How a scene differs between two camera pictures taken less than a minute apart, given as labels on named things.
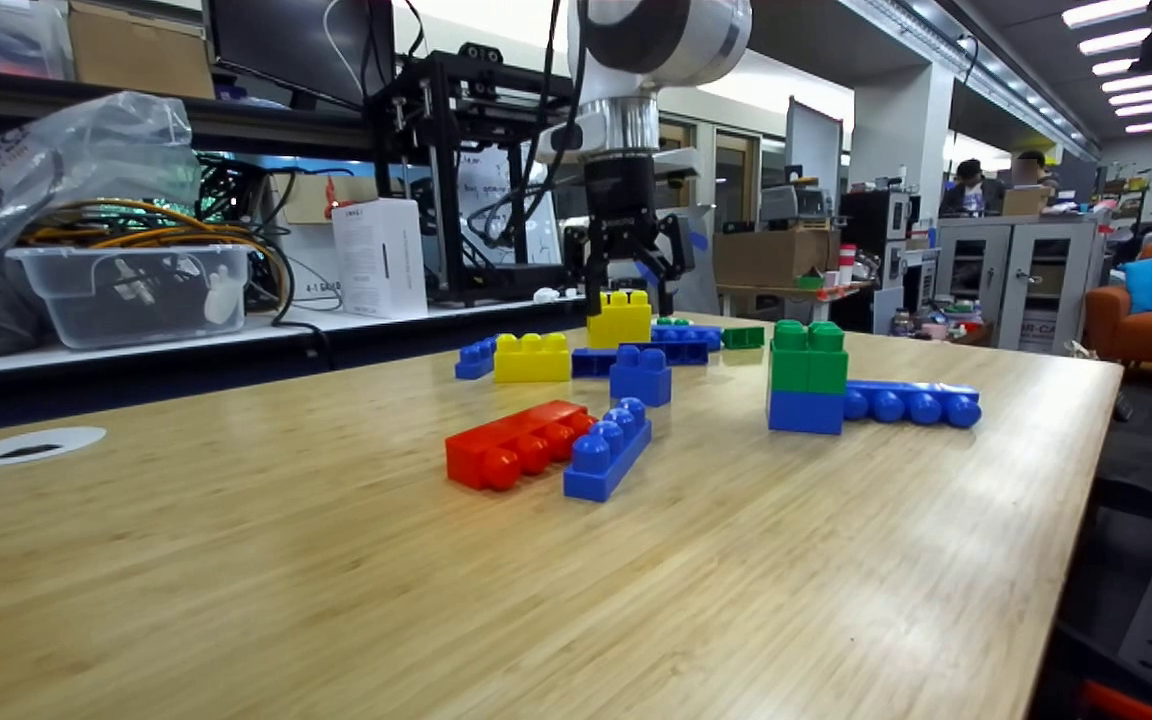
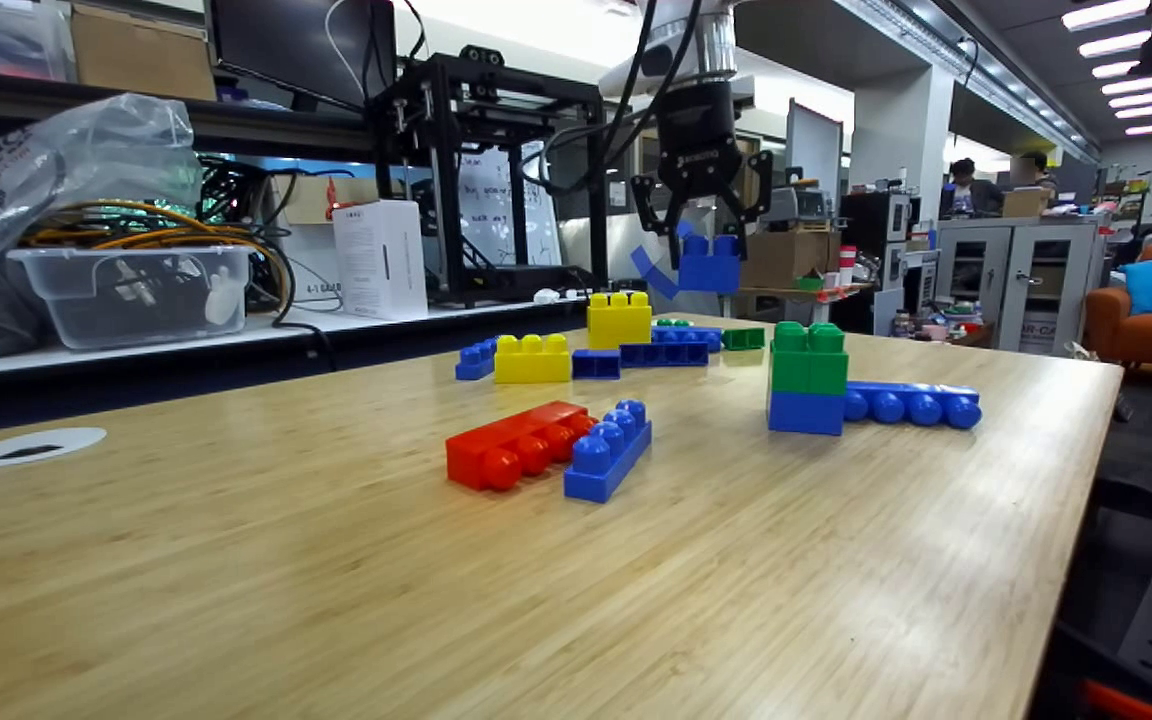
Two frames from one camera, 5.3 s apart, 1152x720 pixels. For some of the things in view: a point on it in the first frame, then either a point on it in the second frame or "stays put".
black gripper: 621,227 -> 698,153
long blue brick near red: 607,455 stays put
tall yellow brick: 621,318 stays put
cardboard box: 774,259 stays put
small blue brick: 642,375 -> 708,260
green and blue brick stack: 807,376 stays put
